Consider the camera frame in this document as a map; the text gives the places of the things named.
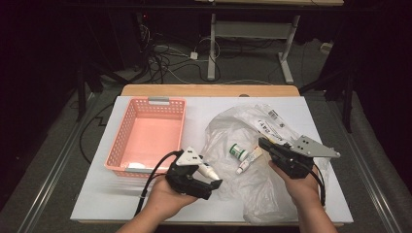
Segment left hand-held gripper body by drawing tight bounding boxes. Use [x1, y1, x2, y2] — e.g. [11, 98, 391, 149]
[164, 146, 213, 201]

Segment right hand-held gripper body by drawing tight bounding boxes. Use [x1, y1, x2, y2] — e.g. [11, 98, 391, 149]
[267, 135, 341, 180]

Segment silver white tube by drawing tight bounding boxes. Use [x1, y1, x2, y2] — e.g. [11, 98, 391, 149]
[235, 146, 264, 176]

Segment clear plastic bag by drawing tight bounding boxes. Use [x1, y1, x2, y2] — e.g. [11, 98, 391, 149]
[200, 103, 334, 224]

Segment pink plastic basket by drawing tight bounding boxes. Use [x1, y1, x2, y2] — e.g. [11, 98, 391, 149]
[104, 96, 188, 179]

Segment person's right hand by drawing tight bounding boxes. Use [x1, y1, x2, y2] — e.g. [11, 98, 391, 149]
[267, 159, 322, 209]

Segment person's left hand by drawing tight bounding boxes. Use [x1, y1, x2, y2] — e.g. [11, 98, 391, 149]
[144, 176, 199, 221]

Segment white table mat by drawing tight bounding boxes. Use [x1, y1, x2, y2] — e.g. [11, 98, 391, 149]
[70, 95, 354, 224]

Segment black stand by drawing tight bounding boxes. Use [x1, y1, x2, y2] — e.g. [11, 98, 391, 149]
[76, 61, 105, 123]
[299, 64, 356, 134]

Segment wooden table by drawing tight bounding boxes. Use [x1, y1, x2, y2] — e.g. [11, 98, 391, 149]
[77, 83, 344, 227]

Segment white-framed desk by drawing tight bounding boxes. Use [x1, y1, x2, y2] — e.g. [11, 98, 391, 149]
[193, 0, 344, 85]

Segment black computer tower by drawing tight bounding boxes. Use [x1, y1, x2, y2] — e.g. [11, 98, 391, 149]
[110, 9, 154, 71]

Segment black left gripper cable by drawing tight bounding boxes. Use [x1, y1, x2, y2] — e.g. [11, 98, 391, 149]
[134, 150, 184, 217]

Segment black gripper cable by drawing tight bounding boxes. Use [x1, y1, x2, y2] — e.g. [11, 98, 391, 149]
[310, 164, 326, 207]
[134, 150, 184, 217]

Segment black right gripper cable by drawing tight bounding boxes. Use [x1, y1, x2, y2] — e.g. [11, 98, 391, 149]
[310, 164, 326, 207]

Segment metal floor rail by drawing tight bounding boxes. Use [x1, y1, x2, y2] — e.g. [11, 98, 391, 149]
[17, 93, 95, 233]
[324, 93, 402, 233]

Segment tangle of floor cables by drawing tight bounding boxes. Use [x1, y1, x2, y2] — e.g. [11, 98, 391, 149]
[139, 23, 224, 85]

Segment black floor cable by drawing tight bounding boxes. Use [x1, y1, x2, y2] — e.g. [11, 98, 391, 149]
[79, 102, 115, 164]

